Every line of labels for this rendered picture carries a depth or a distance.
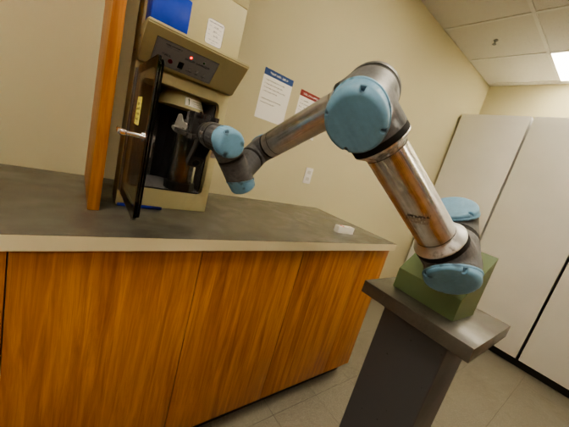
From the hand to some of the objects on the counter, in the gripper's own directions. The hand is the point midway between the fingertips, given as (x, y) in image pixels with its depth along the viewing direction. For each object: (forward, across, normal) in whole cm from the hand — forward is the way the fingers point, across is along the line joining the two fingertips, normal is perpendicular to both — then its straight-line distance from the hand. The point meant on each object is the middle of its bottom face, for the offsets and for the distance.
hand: (188, 132), depth 94 cm
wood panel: (+20, +24, +31) cm, 44 cm away
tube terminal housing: (+17, +2, +30) cm, 35 cm away
